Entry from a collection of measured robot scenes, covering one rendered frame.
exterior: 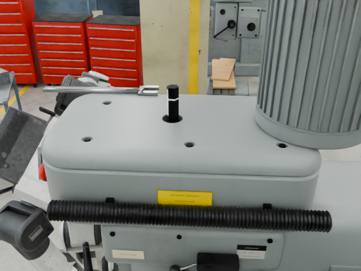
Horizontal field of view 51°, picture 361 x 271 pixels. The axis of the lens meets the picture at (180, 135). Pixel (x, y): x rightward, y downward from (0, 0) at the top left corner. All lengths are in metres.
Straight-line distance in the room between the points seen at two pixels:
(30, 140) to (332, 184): 0.82
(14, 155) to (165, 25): 1.47
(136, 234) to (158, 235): 0.04
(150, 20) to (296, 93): 1.88
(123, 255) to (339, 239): 0.39
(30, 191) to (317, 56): 0.89
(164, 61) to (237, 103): 1.74
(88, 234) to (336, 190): 1.17
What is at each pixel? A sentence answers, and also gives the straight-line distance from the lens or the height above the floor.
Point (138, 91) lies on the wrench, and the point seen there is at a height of 1.90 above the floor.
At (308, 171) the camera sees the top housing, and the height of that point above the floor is 1.87.
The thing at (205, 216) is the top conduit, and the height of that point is 1.80.
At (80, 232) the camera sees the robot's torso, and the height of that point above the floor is 1.06.
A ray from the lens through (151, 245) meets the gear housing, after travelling 0.72.
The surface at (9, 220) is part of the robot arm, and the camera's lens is 1.24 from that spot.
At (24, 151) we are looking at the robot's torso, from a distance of 1.19.
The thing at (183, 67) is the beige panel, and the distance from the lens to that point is 2.48.
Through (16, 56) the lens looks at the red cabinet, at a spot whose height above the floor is 0.50.
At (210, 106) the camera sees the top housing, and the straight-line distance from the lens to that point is 0.74.
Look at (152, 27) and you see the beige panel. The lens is 2.43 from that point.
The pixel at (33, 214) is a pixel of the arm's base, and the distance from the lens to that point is 1.21.
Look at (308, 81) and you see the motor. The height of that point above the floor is 2.00.
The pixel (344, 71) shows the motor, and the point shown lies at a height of 2.02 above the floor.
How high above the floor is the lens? 2.20
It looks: 29 degrees down
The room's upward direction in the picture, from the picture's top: straight up
